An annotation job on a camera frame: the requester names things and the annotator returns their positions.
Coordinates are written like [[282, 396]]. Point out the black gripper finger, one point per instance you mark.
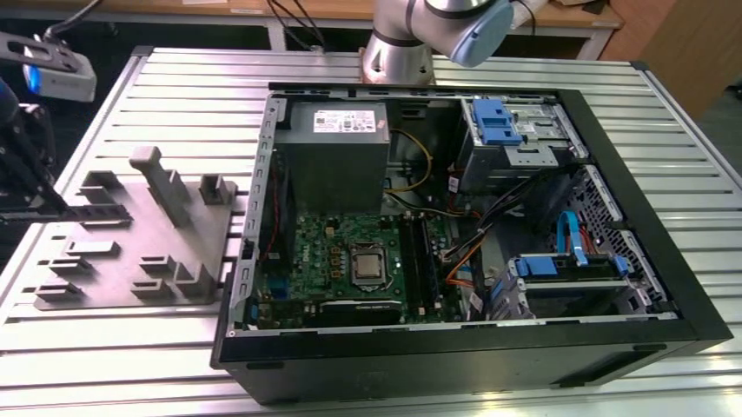
[[43, 182]]

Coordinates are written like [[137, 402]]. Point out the RAM stick with chips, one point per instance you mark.
[[95, 213]]

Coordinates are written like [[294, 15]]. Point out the black RAM slot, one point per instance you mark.
[[409, 260], [418, 260]]

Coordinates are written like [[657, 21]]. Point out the grey parts rack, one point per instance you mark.
[[157, 234]]

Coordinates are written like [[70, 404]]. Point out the green motherboard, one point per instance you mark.
[[316, 234]]

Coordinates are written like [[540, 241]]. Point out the grey power supply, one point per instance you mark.
[[337, 174]]

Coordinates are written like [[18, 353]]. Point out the silver CPU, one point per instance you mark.
[[369, 265]]

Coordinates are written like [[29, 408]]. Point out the black graphics card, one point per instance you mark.
[[360, 310]]

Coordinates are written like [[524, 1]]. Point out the black PC case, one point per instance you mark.
[[406, 360]]

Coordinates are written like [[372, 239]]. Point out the silver drive cage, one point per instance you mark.
[[522, 174]]

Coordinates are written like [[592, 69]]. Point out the silver disk bay cage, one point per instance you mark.
[[513, 304]]

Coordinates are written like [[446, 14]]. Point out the hard disk in blue carrier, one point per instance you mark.
[[536, 266]]

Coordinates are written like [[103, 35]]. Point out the wooden desk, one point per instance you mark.
[[580, 19]]

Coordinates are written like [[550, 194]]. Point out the brown wooden cabinet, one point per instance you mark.
[[684, 43]]

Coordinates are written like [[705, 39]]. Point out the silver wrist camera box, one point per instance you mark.
[[70, 84]]

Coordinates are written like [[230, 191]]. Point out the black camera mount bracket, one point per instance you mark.
[[11, 43]]

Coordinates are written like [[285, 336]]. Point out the blue plastic drive bracket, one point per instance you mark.
[[493, 126]]

